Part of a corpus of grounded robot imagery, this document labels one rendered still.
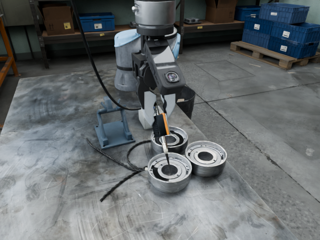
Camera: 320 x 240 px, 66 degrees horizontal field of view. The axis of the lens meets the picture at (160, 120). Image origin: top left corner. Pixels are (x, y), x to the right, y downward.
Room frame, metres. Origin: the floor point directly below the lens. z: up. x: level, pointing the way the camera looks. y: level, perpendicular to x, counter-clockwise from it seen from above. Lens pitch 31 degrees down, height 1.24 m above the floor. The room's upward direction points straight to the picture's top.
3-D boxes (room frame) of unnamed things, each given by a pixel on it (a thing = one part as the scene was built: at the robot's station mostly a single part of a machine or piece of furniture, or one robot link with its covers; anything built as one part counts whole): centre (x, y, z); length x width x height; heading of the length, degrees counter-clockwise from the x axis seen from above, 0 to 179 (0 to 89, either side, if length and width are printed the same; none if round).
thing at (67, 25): (3.84, 1.48, 0.64); 0.49 x 0.40 x 0.37; 115
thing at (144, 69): (0.50, 0.01, 1.09); 0.09 x 0.08 x 0.12; 22
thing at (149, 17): (0.49, 0.01, 1.17); 0.08 x 0.08 x 0.05
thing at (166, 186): (0.44, -0.02, 0.82); 0.10 x 0.10 x 0.04
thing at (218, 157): (0.50, -0.12, 0.82); 0.08 x 0.08 x 0.02
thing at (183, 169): (0.44, -0.02, 0.82); 0.08 x 0.08 x 0.02
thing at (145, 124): (0.71, 0.03, 0.82); 0.08 x 0.07 x 0.05; 20
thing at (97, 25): (4.04, 0.98, 0.56); 0.52 x 0.38 x 0.22; 107
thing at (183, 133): (0.57, -0.03, 0.82); 0.10 x 0.10 x 0.04
